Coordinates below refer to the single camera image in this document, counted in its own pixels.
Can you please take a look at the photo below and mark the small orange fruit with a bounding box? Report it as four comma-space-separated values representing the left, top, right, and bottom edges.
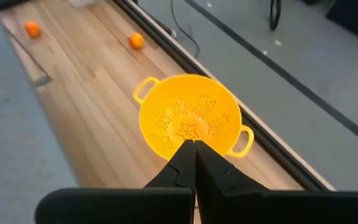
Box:
24, 20, 42, 39

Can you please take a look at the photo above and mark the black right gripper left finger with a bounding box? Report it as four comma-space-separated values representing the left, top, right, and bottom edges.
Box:
35, 139, 196, 224

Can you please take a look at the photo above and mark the long black floor cable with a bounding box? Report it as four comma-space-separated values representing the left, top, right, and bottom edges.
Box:
169, 0, 201, 58

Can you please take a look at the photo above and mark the black aluminium table frame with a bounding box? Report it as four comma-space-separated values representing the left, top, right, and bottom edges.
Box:
112, 0, 335, 191

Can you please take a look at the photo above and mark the small orange peach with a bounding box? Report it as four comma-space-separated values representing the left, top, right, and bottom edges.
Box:
129, 32, 145, 50

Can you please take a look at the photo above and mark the black loop strap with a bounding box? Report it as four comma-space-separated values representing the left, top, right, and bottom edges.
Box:
268, 0, 282, 31

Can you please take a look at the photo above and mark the grey perforated metal stand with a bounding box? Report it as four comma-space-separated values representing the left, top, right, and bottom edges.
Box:
0, 6, 79, 224

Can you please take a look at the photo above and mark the yellow plastic colander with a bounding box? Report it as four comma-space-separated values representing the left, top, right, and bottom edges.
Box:
132, 73, 255, 161

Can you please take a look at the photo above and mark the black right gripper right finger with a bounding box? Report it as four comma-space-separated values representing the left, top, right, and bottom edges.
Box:
195, 139, 358, 224

